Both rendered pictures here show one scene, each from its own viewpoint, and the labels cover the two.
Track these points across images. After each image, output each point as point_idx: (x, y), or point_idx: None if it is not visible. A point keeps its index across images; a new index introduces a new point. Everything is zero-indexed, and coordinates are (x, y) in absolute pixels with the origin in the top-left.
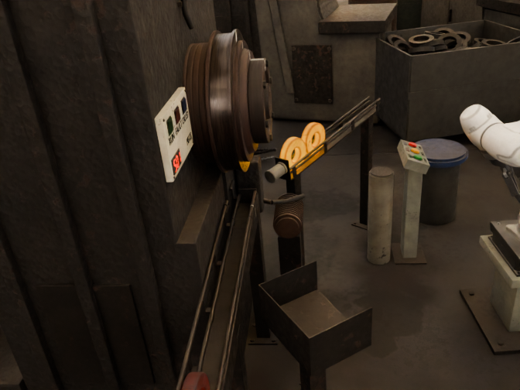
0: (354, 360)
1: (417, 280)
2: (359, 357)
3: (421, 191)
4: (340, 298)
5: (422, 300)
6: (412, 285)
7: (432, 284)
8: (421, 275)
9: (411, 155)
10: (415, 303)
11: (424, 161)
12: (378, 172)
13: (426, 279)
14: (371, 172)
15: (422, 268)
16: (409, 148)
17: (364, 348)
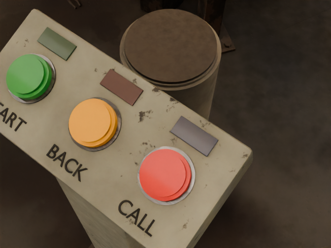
0: (2, 1)
1: (49, 203)
2: (0, 9)
3: (68, 199)
4: (117, 60)
5: (2, 163)
6: (46, 184)
7: (16, 220)
8: (54, 225)
9: (64, 62)
10: (6, 148)
11: (0, 100)
12: (174, 31)
13: (35, 222)
14: (186, 12)
15: (68, 245)
16: (127, 112)
17: (5, 22)
